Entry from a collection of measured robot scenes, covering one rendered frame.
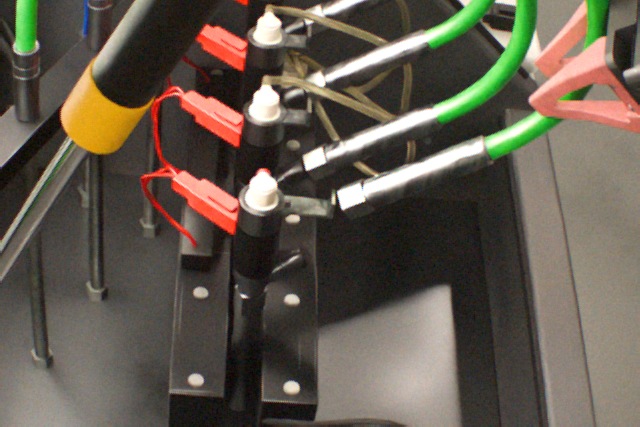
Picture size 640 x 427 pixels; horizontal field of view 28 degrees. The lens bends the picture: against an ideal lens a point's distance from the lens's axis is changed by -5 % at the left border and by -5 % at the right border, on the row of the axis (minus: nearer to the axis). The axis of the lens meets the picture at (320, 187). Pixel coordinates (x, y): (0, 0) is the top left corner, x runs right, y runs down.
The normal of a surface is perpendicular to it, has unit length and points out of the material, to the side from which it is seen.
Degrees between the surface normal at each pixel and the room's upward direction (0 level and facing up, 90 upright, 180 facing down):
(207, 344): 0
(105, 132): 97
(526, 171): 0
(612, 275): 0
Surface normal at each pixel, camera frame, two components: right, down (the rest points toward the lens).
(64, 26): 0.01, 0.70
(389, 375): 0.12, -0.71
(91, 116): -0.39, 0.48
